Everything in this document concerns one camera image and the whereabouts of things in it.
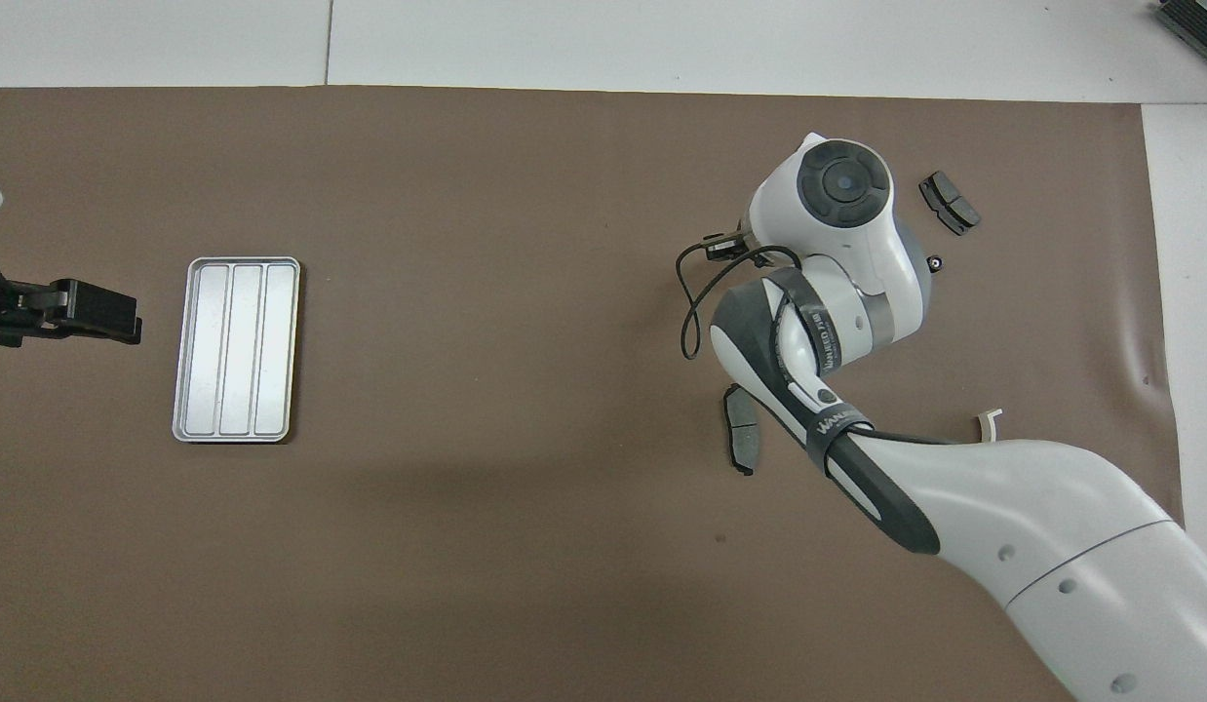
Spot dark grey brake pad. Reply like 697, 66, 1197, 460
918, 171, 982, 237
722, 383, 760, 477

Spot silver metal tray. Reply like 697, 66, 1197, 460
173, 256, 302, 444

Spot black ribbed device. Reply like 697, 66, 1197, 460
1152, 0, 1207, 77

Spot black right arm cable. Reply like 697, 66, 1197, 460
676, 232, 804, 362

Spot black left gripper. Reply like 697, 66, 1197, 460
0, 249, 143, 349

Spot brown paper mat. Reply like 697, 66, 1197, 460
0, 86, 1204, 702

